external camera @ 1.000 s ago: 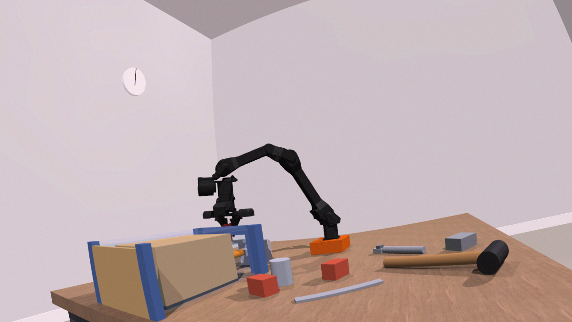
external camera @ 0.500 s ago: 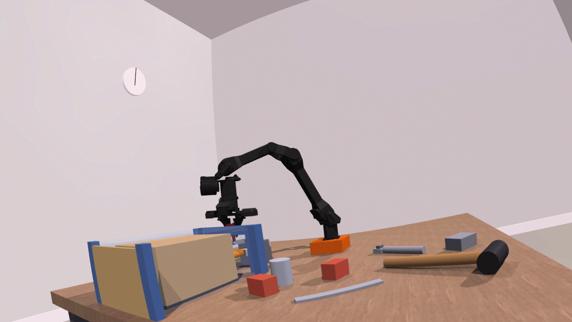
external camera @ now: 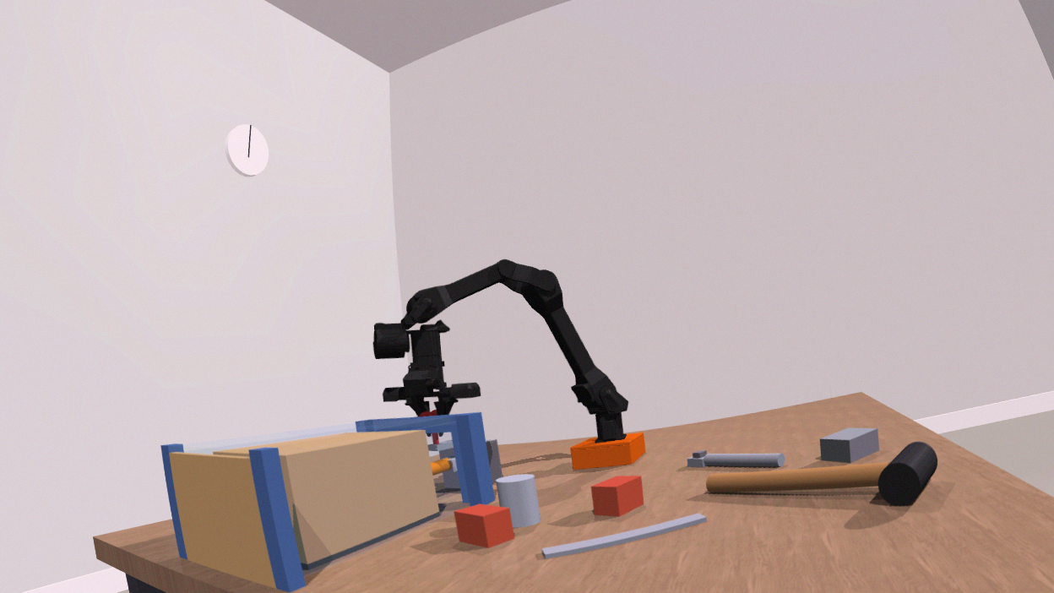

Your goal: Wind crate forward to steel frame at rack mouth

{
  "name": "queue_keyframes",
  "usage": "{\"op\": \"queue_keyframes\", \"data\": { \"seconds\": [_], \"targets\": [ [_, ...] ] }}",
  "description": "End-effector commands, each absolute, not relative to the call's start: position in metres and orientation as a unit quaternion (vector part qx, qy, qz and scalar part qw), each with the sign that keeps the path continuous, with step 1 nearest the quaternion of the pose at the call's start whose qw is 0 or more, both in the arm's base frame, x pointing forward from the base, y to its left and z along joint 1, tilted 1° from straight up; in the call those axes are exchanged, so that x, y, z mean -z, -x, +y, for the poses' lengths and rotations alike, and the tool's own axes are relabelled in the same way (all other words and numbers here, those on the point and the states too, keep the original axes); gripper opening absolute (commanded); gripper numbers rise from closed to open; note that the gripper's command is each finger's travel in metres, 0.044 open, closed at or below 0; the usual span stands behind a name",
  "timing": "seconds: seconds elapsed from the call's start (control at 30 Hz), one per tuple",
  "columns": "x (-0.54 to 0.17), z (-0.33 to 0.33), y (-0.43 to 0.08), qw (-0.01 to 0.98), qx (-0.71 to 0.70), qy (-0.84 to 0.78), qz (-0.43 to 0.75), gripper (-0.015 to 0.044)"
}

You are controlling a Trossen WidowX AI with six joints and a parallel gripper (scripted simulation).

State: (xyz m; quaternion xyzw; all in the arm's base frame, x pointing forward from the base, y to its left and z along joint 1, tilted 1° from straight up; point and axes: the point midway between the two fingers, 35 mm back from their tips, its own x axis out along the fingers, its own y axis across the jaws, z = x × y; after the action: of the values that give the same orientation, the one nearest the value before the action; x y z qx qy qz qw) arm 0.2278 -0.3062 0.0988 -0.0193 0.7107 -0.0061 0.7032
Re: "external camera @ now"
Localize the mallet with wooden handle and black head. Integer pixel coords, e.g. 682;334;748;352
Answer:
706;442;937;507

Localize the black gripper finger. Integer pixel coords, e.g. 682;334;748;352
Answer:
433;400;458;416
405;401;430;416

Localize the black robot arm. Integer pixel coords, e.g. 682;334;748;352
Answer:
373;259;628;443

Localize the pale grey flat bar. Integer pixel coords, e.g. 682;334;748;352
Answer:
542;513;707;559

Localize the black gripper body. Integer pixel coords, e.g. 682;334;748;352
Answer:
383;356;481;403

